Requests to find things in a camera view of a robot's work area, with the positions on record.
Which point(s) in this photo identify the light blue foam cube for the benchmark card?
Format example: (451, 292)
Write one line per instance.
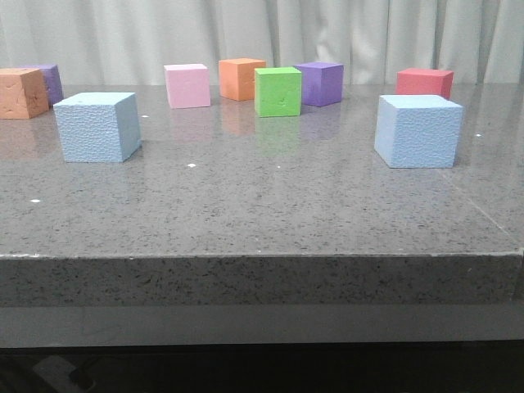
(417, 131)
(98, 127)

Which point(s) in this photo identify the green foam cube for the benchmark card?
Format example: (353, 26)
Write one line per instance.
(278, 91)

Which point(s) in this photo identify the orange foam cube centre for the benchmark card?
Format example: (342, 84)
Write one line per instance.
(237, 78)

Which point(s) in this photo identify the orange foam cube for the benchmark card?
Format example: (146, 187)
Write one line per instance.
(237, 78)
(23, 93)

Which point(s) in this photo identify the purple foam cube centre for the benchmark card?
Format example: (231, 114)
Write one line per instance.
(322, 83)

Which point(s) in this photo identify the purple foam cube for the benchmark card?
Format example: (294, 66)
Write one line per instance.
(322, 83)
(52, 80)

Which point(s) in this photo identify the pink foam cube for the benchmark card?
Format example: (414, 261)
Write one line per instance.
(187, 85)

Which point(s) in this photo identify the red foam cube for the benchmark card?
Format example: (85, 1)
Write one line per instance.
(424, 81)

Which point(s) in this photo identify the white curtain backdrop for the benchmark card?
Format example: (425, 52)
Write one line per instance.
(130, 42)

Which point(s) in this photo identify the purple foam cube far left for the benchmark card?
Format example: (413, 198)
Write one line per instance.
(52, 80)

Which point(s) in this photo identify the orange foam cube far left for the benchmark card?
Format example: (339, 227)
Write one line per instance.
(23, 93)

